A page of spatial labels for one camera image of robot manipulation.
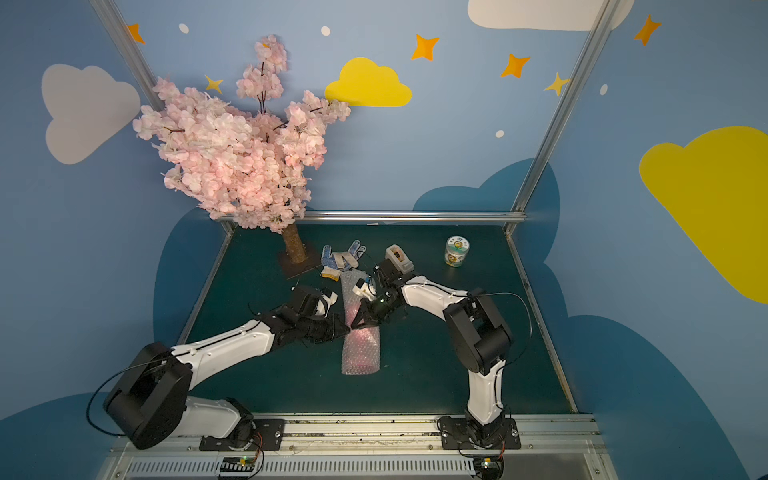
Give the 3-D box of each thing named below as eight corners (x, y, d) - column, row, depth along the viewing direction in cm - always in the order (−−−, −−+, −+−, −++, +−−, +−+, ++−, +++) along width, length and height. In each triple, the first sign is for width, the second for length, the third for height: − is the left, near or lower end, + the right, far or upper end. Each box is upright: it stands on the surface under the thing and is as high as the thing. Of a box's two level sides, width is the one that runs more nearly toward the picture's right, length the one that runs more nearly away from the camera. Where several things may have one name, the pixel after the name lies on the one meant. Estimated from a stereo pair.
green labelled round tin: (446, 267, 111) (450, 253, 105) (443, 249, 117) (447, 235, 111) (466, 267, 111) (471, 253, 105) (462, 249, 117) (467, 235, 111)
